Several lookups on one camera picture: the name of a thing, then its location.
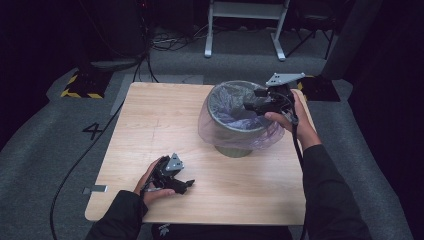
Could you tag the person's right hand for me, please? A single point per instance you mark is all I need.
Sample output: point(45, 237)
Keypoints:
point(303, 130)

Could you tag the black yellow striped base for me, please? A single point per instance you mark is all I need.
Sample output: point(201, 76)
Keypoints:
point(321, 90)
point(87, 85)

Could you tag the grey tape strip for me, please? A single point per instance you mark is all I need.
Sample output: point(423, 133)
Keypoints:
point(96, 189)

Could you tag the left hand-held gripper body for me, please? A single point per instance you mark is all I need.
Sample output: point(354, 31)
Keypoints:
point(166, 176)

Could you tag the green plastic bin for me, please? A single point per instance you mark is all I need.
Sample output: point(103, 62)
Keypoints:
point(233, 152)

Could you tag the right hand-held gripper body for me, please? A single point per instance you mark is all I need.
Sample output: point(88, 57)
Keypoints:
point(280, 96)

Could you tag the white metal table frame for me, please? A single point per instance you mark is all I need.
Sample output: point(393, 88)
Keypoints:
point(246, 10)

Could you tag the person's black-clothed lap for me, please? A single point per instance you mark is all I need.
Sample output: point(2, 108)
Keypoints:
point(216, 232)

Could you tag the person's left hand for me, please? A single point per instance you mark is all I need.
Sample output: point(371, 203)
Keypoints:
point(148, 193)

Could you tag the grey pillar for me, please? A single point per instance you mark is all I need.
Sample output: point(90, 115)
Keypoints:
point(353, 36)

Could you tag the purple plastic bag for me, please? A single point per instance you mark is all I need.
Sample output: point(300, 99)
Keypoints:
point(230, 133)

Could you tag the dark equipment stand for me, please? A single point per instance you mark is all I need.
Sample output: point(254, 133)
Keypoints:
point(116, 33)

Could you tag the black chair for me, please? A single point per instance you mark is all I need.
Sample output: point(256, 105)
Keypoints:
point(315, 20)

